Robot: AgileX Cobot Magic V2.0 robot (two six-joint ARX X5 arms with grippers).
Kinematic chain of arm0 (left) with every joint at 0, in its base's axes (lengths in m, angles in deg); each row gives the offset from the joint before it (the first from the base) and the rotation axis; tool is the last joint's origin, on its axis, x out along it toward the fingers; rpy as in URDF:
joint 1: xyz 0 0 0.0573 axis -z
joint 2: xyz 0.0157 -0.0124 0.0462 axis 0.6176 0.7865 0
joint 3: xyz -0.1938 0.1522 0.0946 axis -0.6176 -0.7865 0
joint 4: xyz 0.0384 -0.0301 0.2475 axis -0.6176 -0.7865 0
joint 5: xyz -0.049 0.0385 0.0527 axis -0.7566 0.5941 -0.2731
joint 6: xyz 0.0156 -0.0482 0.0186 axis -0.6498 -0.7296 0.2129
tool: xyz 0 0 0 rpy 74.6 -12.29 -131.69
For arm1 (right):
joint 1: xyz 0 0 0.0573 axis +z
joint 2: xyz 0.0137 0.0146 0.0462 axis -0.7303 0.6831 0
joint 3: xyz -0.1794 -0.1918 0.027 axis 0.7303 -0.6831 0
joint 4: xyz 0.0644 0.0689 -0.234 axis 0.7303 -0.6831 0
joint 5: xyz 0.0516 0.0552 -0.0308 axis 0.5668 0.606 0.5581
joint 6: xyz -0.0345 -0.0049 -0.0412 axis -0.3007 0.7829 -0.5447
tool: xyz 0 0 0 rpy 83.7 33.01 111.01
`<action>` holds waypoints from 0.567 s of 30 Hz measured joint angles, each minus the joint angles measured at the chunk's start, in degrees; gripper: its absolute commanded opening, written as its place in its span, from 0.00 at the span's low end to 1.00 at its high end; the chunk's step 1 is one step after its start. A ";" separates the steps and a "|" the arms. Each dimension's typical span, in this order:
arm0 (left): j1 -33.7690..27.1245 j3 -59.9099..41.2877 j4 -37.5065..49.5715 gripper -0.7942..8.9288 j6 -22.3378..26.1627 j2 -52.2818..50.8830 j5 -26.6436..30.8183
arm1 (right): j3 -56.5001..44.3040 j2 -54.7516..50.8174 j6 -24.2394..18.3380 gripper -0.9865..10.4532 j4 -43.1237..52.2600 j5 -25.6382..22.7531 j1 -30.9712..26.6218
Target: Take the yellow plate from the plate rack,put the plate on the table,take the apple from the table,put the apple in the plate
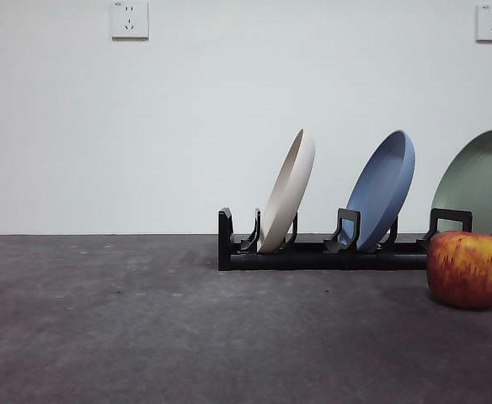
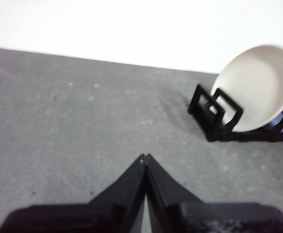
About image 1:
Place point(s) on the green plate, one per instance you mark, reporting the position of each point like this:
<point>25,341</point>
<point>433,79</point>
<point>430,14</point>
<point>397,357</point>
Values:
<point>477,181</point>

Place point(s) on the cream yellow plate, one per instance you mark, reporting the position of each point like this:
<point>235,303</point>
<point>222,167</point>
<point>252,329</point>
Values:
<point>286,198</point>

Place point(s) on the black plate rack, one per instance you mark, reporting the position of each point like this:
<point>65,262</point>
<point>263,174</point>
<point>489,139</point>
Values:
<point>313,260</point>

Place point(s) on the red yellow apple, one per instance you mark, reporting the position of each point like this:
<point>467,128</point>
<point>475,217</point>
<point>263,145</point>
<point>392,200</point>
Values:
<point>469,269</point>

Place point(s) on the blue plate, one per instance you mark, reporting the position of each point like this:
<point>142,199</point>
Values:
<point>381,193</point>

